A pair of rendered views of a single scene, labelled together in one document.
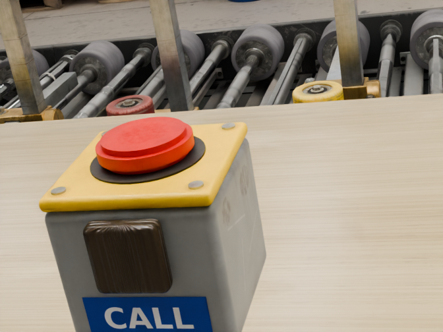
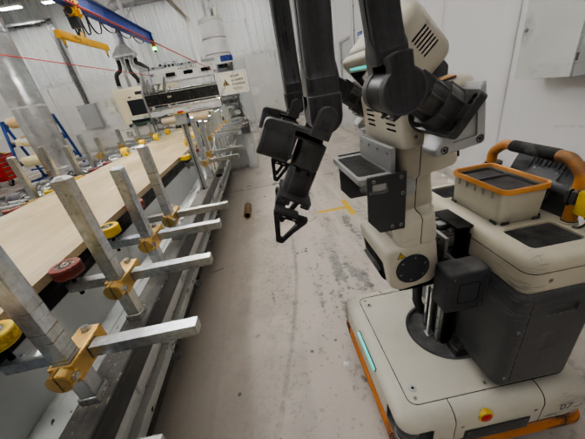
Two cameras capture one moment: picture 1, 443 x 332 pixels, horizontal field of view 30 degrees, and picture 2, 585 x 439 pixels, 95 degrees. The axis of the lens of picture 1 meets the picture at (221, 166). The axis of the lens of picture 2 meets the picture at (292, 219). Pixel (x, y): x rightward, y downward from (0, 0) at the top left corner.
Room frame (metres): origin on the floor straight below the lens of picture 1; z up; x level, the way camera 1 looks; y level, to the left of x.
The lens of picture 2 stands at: (0.40, 2.02, 1.27)
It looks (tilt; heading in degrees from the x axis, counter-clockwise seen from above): 26 degrees down; 250
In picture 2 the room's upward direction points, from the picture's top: 10 degrees counter-clockwise
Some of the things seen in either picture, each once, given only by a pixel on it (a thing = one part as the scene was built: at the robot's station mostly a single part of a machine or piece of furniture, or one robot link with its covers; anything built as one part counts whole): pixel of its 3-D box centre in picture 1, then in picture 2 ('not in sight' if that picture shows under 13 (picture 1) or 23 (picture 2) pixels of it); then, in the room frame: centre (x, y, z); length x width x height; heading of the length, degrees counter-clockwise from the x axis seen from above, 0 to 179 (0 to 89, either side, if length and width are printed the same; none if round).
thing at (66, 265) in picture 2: not in sight; (73, 279); (0.81, 1.13, 0.85); 0.08 x 0.08 x 0.11
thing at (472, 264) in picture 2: not in sight; (417, 267); (-0.19, 1.51, 0.68); 0.28 x 0.27 x 0.25; 73
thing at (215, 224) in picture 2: not in sight; (166, 233); (0.54, 0.95, 0.83); 0.43 x 0.03 x 0.04; 163
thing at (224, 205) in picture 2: not in sight; (183, 212); (0.47, 0.71, 0.81); 0.43 x 0.03 x 0.04; 163
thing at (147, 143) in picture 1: (146, 152); not in sight; (0.31, 0.03, 1.22); 0.04 x 0.04 x 0.02
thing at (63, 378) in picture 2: not in sight; (78, 355); (0.74, 1.43, 0.81); 0.14 x 0.06 x 0.05; 73
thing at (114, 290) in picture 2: not in sight; (123, 278); (0.67, 1.19, 0.83); 0.14 x 0.06 x 0.05; 73
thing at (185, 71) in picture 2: not in sight; (202, 119); (-0.16, -3.38, 0.95); 1.65 x 0.70 x 1.90; 163
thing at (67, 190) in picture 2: not in sight; (105, 257); (0.68, 1.21, 0.92); 0.04 x 0.04 x 0.48; 73
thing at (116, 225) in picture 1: (128, 256); not in sight; (0.28, 0.04, 1.20); 0.03 x 0.01 x 0.03; 73
